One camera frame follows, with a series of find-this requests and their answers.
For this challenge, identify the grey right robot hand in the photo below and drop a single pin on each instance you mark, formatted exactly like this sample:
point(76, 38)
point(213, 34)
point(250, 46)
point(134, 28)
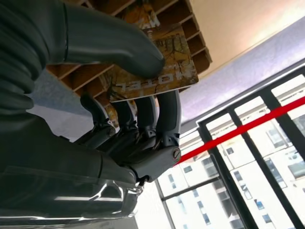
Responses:
point(59, 177)

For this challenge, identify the wooden card holder rack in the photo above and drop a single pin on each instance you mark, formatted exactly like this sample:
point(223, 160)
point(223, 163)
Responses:
point(195, 44)

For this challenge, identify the ribbed grey right arm sleeve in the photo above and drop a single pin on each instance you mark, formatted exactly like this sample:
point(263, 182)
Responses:
point(16, 57)

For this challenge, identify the red barrier belt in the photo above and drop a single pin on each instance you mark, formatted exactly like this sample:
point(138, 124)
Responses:
point(242, 129)

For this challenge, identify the white building outside window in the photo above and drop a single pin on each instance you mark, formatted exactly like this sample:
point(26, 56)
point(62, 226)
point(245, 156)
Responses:
point(269, 142)

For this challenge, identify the black window frame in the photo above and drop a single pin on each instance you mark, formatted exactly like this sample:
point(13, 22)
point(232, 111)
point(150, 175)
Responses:
point(249, 142)

